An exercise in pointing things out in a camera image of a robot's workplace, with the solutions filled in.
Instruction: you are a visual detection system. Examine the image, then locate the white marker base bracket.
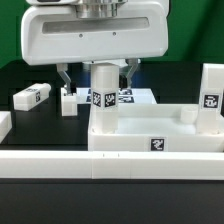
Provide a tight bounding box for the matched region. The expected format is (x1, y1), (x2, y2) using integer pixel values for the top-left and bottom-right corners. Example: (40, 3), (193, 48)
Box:
(77, 88), (156, 104)

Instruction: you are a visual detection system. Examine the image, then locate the white desk top tray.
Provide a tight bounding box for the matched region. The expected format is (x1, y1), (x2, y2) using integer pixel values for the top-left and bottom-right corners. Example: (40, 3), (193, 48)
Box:
(88, 104), (224, 153)

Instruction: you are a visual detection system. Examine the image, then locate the white front fence bar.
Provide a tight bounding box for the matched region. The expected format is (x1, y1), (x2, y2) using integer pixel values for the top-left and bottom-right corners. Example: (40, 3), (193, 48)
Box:
(0, 150), (224, 180)

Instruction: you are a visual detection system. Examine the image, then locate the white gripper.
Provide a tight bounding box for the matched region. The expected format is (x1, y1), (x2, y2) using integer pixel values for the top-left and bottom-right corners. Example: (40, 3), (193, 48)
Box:
(21, 3), (169, 94)

